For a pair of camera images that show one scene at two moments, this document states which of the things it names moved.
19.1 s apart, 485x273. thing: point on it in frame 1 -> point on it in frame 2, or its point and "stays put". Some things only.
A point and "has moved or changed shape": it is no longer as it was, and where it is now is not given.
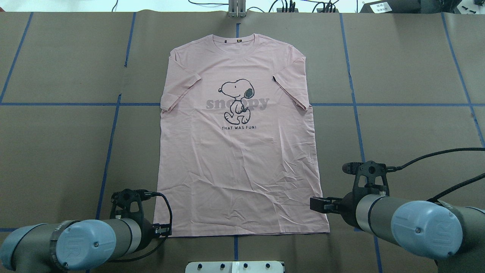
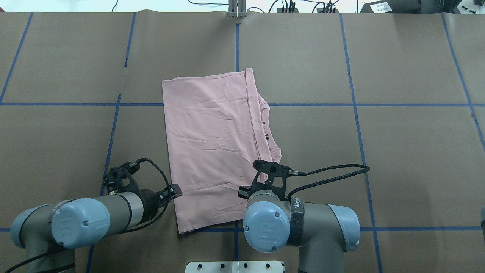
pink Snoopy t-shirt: (237, 151) has moved or changed shape
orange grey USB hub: (318, 10) stays put
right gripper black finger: (323, 204) -> (244, 191)
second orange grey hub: (280, 10) stays put
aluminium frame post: (237, 8) stays put
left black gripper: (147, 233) -> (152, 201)
